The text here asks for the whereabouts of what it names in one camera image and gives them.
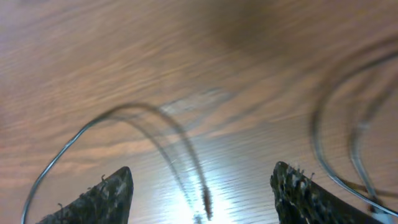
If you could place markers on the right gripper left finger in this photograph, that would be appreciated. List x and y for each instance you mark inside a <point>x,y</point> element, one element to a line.
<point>108,202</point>

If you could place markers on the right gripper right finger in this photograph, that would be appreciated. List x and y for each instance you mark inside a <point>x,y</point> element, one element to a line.
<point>299,200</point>

